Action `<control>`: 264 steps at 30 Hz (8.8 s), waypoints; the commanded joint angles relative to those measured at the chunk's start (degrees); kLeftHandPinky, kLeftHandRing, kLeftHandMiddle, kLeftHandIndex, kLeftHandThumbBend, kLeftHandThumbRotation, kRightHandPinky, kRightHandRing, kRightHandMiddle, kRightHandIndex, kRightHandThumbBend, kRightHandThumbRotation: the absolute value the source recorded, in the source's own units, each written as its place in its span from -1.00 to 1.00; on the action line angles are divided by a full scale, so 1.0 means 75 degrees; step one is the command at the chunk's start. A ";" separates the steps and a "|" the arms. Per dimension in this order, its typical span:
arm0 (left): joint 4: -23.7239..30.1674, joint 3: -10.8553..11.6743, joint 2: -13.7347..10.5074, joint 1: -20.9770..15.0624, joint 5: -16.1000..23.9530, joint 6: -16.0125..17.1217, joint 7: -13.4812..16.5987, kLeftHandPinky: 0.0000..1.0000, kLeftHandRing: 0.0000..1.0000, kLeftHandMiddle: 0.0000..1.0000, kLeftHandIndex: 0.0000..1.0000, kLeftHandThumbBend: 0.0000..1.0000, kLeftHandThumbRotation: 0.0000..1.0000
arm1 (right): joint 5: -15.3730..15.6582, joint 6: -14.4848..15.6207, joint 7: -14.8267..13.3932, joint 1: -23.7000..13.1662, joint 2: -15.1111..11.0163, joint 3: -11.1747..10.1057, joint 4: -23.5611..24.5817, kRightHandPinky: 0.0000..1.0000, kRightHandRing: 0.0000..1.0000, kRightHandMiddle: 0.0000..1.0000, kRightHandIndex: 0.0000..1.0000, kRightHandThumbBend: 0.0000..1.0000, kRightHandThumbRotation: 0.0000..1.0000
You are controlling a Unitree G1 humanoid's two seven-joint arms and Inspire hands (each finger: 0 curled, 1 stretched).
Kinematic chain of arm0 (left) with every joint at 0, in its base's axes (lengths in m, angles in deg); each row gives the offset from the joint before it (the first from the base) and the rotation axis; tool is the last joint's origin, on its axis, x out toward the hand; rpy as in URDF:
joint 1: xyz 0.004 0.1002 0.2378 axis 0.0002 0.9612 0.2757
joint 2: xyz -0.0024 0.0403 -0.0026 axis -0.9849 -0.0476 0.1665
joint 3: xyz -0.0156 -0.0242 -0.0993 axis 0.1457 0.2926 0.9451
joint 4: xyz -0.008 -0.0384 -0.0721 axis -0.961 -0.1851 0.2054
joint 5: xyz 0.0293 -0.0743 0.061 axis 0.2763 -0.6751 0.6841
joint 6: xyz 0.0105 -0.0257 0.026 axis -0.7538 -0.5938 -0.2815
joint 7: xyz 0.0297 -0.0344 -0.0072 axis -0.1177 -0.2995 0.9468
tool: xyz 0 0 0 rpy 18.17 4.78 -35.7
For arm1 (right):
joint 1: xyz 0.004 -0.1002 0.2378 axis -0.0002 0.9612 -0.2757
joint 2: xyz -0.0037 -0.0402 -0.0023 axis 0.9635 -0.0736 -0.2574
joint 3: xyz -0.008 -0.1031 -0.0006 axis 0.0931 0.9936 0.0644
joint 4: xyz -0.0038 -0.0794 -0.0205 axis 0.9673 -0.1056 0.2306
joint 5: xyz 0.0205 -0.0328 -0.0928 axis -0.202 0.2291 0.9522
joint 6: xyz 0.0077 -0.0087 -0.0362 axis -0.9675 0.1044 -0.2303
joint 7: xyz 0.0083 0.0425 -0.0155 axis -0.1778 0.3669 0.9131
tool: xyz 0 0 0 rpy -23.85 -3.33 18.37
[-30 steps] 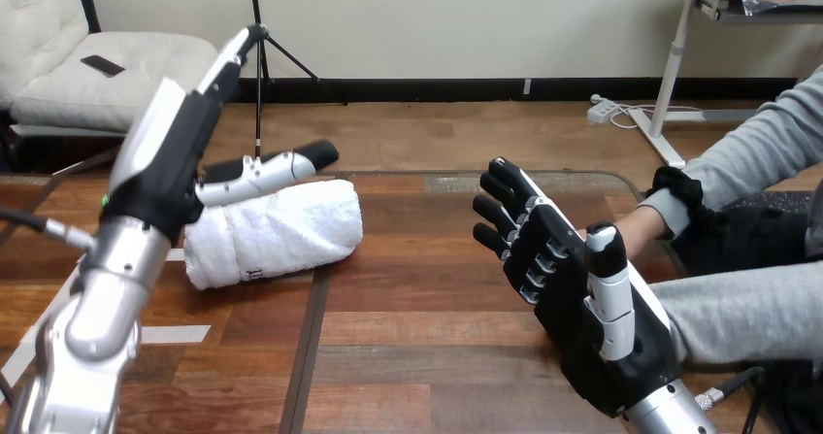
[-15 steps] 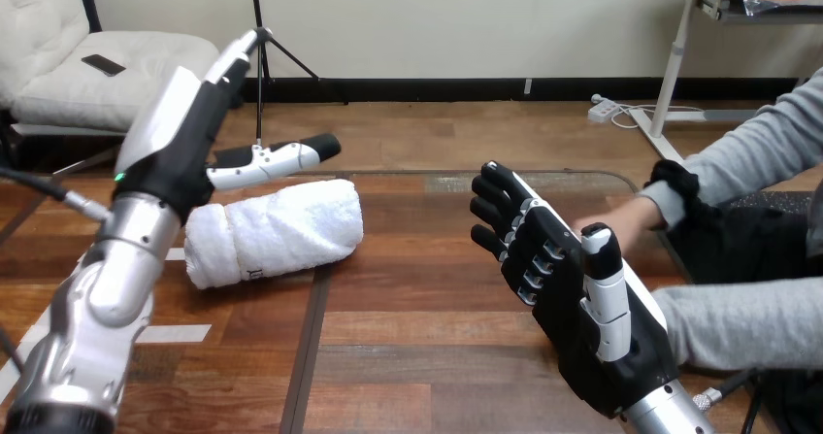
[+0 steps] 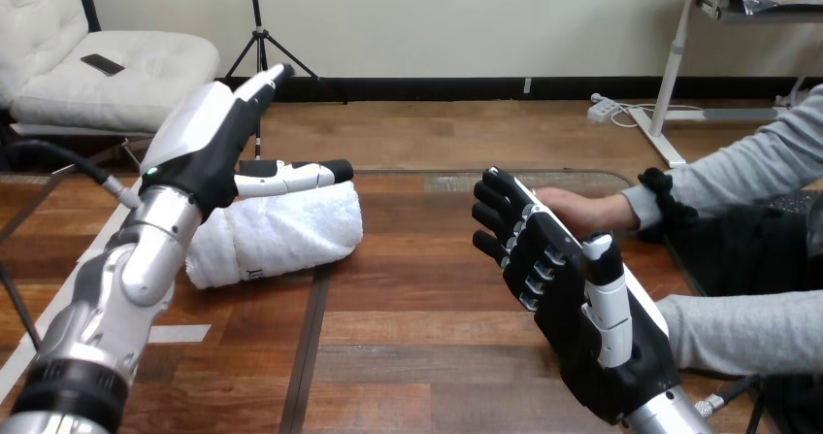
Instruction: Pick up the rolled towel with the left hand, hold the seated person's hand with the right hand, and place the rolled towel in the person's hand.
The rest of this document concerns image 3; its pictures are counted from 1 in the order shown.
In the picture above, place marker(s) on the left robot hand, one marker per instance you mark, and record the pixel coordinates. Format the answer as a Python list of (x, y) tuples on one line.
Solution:
[(199, 154)]

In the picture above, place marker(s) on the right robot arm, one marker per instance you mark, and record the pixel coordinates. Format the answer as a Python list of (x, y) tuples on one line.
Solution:
[(668, 416)]

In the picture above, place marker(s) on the white desk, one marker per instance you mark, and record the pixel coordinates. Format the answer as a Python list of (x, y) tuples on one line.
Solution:
[(668, 77)]

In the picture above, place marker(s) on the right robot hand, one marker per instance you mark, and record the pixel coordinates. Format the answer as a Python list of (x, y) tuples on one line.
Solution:
[(566, 302)]

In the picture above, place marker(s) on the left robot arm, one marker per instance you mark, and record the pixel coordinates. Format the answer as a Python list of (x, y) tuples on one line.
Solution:
[(122, 277)]

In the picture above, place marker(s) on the person's forearm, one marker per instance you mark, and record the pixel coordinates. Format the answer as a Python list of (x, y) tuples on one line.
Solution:
[(739, 174), (746, 331)]

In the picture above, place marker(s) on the black fabric wristband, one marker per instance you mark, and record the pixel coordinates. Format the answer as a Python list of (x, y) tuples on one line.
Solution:
[(665, 196)]

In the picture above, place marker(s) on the black phone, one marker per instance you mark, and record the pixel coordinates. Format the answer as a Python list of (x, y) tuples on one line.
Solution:
[(102, 64)]

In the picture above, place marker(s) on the black tripod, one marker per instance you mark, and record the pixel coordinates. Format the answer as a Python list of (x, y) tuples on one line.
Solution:
[(259, 39)]

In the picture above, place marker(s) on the person's body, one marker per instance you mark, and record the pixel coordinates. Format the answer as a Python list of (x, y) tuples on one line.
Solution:
[(739, 254)]

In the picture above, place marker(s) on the rolled white towel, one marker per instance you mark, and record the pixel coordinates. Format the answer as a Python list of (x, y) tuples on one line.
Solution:
[(283, 232)]

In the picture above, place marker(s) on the person's hand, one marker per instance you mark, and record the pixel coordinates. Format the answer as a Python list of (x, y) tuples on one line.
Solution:
[(591, 213)]

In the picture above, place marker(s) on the white power strip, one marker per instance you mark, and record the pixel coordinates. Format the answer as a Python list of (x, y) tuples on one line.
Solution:
[(602, 109)]

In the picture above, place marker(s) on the white cushioned chair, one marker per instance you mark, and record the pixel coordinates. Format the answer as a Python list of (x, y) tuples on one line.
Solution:
[(122, 80)]

